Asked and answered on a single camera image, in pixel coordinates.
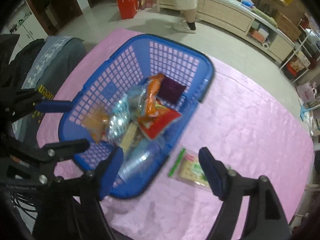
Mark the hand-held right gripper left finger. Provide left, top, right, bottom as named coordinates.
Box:
left=32, top=146, right=125, bottom=240

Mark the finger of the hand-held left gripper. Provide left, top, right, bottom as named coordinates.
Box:
left=11, top=138, right=90, bottom=184
left=5, top=88, right=73, bottom=121

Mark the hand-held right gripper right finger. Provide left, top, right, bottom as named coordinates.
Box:
left=198, top=147, right=293, bottom=240

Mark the green cracker packet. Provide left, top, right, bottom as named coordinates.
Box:
left=167, top=148, right=225, bottom=188

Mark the translucent orange snack packet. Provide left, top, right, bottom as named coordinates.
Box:
left=82, top=106, right=110, bottom=143

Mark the clear bluish snack packet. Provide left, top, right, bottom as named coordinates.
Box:
left=116, top=139, right=172, bottom=183

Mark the red white snack packet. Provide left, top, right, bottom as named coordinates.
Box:
left=137, top=102, right=182, bottom=140

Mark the bright orange snack packet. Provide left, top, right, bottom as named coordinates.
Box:
left=138, top=73, right=166, bottom=118

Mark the dark purple snack packet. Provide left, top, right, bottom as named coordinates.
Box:
left=157, top=77, right=187, bottom=105

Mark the blue plastic basket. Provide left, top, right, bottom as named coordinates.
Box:
left=59, top=34, right=216, bottom=200

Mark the pink quilted table cover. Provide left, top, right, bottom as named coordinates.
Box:
left=36, top=28, right=314, bottom=240

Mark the black jacket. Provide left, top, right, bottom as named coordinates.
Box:
left=9, top=39, right=45, bottom=90

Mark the white cupboard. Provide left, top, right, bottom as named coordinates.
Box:
left=6, top=0, right=48, bottom=42

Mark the dark wooden door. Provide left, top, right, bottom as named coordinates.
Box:
left=25, top=0, right=83, bottom=35

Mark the red paper bag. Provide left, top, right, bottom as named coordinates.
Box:
left=116, top=0, right=139, bottom=20

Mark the pink bag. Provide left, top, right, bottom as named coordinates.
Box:
left=297, top=81, right=318, bottom=103

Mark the beige television cabinet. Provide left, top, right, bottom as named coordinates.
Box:
left=156, top=0, right=297, bottom=64

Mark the folded green cloth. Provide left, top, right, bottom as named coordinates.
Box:
left=252, top=7, right=278, bottom=27

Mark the brown cardboard box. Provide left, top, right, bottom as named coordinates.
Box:
left=274, top=11, right=302, bottom=42

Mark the black cable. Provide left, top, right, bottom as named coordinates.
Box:
left=5, top=189, right=38, bottom=233

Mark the white wire rack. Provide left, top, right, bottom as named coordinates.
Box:
left=279, top=12, right=320, bottom=83

